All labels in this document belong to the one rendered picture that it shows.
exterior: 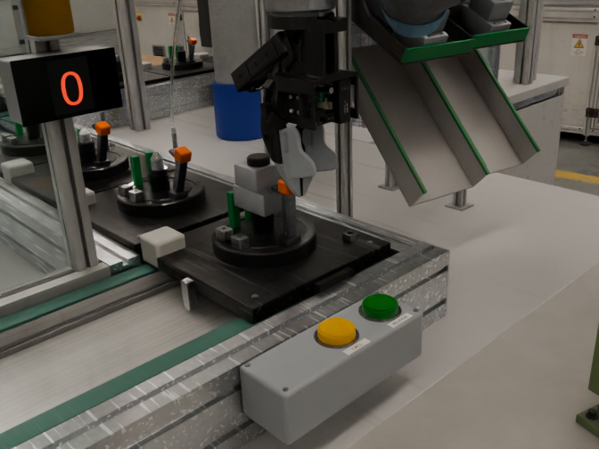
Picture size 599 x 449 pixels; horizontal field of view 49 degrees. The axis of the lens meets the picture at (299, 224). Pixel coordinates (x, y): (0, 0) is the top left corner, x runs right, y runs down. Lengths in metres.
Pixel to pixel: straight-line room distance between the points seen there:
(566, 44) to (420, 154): 3.92
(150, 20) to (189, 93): 5.60
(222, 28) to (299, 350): 1.20
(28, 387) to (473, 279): 0.64
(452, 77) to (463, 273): 0.34
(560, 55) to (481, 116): 3.76
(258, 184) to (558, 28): 4.19
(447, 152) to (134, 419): 0.64
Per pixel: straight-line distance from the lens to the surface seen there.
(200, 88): 2.22
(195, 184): 1.08
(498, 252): 1.14
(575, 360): 0.89
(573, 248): 1.18
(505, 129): 1.18
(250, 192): 0.84
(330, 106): 0.73
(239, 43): 1.75
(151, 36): 7.79
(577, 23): 4.87
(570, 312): 0.99
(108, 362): 0.79
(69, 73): 0.80
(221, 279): 0.81
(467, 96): 1.18
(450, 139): 1.05
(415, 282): 0.85
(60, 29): 0.79
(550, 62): 4.95
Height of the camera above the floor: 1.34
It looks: 23 degrees down
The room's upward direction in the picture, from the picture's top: 2 degrees counter-clockwise
